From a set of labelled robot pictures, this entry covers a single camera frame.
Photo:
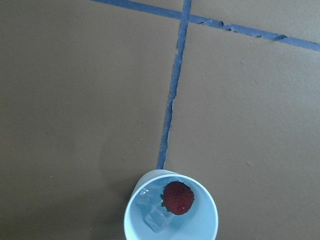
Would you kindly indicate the clear ice cube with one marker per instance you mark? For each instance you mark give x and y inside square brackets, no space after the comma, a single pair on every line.
[158,218]
[150,195]

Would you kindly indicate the red strawberry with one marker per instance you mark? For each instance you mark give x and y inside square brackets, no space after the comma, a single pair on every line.
[177,198]

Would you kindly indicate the light blue plastic cup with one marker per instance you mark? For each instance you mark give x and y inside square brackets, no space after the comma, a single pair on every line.
[199,223]

